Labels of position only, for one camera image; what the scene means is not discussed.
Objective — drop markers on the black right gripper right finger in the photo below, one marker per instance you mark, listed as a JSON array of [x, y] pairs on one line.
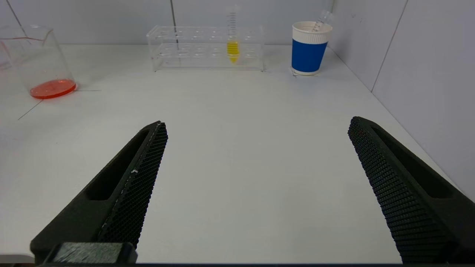
[[408, 200]]

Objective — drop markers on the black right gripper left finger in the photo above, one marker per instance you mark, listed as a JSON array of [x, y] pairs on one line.
[[122, 200]]

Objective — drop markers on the clear graduated plastic test tube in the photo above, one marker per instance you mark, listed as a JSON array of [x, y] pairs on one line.
[[323, 17]]

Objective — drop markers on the clear glass beaker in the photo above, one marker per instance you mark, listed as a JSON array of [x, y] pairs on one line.
[[52, 89]]

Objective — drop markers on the clear acrylic test tube rack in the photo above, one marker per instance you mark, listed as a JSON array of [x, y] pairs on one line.
[[200, 55]]

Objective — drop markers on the test tube with yellow pigment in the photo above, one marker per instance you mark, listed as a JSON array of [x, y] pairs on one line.
[[232, 50]]

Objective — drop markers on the blue white paper cup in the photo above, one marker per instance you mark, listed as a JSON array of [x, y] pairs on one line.
[[308, 55]]

